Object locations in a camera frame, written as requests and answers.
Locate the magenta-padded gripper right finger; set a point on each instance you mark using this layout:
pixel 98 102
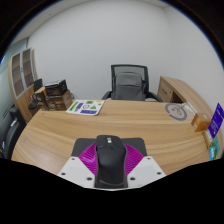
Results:
pixel 145 169

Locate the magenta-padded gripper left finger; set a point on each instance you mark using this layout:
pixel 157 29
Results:
pixel 78 170

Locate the dark grey computer mouse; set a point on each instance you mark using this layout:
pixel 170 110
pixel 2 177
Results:
pixel 111 161

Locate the colourful printed leaflet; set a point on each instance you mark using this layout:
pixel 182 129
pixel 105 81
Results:
pixel 86 107

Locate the small blue box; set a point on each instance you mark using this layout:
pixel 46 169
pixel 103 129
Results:
pixel 212 154

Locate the small tan box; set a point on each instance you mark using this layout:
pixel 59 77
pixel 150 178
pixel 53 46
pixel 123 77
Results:
pixel 208 138

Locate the brown cardboard box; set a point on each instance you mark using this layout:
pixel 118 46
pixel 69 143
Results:
pixel 60 100

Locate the orange-brown cardboard box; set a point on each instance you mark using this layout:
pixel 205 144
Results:
pixel 201 122

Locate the large black office chair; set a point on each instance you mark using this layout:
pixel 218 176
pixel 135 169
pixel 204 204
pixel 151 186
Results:
pixel 10 133

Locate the small dark cardboard box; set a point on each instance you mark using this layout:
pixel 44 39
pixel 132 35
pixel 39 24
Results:
pixel 40 96

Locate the grey backpack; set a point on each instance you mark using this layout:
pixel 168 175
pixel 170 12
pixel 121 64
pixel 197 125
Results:
pixel 129 86

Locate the black cardboard box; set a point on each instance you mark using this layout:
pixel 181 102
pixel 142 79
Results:
pixel 56 87

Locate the wooden side desk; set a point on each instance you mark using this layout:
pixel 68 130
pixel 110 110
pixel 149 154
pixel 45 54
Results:
pixel 180 90

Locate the purple upright card package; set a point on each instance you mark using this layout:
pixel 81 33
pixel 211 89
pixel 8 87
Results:
pixel 217 120

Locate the black mesh office chair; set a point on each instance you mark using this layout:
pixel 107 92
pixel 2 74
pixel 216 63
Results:
pixel 129 68

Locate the wooden shelf unit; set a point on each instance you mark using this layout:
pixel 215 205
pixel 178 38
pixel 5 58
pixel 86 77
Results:
pixel 21 76

